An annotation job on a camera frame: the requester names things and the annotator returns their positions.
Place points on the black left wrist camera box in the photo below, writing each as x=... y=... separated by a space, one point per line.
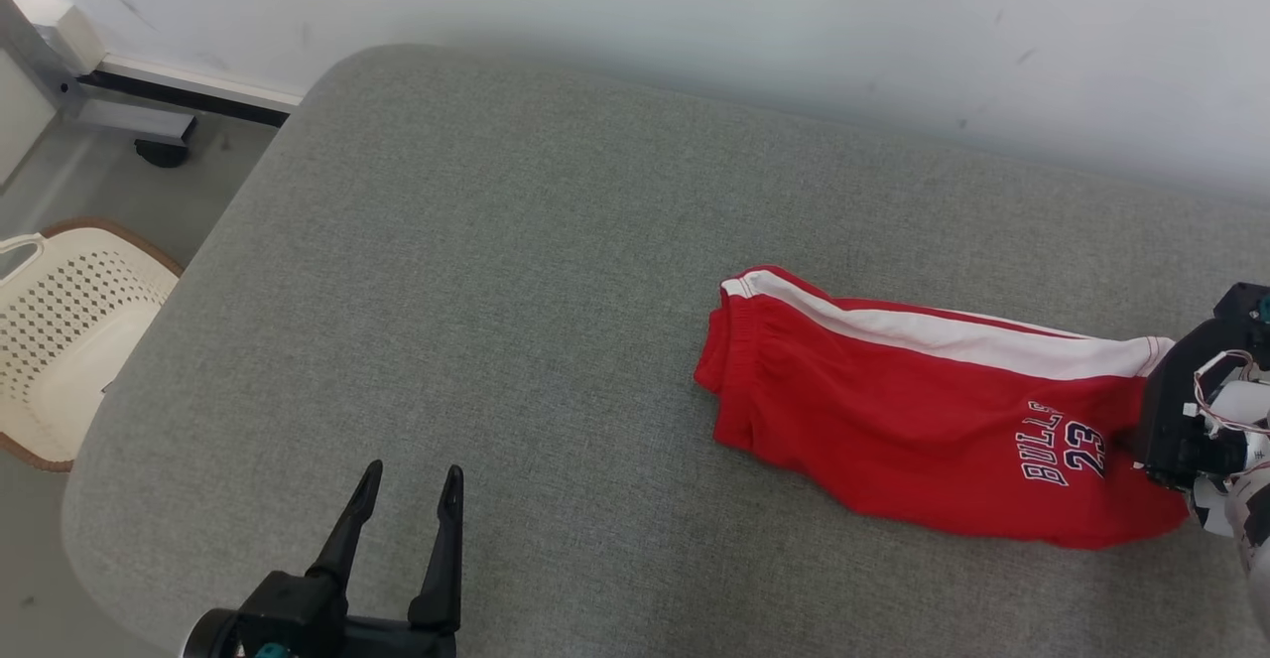
x=293 y=608

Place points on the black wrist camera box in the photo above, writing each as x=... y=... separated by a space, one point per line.
x=293 y=608
x=1248 y=303

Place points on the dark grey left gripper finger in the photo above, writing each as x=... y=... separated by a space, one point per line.
x=347 y=524
x=442 y=559

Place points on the grey metal frame leg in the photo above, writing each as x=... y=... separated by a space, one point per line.
x=60 y=92

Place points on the black caster wheel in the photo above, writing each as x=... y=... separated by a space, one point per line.
x=161 y=153

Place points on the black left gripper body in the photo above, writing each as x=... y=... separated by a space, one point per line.
x=397 y=641

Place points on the red white basketball shorts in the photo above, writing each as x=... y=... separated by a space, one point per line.
x=893 y=420

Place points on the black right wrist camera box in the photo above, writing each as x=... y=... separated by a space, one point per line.
x=1248 y=303

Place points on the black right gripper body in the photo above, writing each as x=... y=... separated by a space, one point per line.
x=1171 y=410

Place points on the cream perforated laundry basket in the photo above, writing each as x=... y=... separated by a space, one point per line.
x=69 y=360

